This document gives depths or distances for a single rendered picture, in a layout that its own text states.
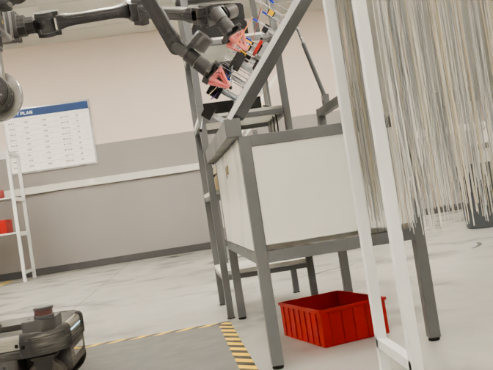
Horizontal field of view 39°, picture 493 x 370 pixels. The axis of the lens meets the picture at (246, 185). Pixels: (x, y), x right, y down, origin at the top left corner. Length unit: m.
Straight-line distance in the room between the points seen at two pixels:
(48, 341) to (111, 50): 8.29
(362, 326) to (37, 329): 1.18
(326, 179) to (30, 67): 8.57
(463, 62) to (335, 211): 0.80
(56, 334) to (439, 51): 1.58
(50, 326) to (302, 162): 1.04
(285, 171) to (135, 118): 8.04
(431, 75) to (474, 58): 0.11
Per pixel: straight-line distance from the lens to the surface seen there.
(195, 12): 2.84
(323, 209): 2.41
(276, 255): 2.38
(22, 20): 3.11
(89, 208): 10.31
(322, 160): 2.42
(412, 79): 1.81
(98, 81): 10.48
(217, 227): 3.58
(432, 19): 1.90
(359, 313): 2.70
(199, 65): 2.64
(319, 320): 2.63
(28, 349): 2.54
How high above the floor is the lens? 0.57
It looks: 2 degrees up
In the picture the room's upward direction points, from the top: 9 degrees counter-clockwise
